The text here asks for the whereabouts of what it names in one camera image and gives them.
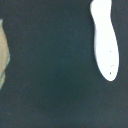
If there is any woven beige placemat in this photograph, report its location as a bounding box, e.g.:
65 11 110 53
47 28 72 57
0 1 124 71
0 19 10 89

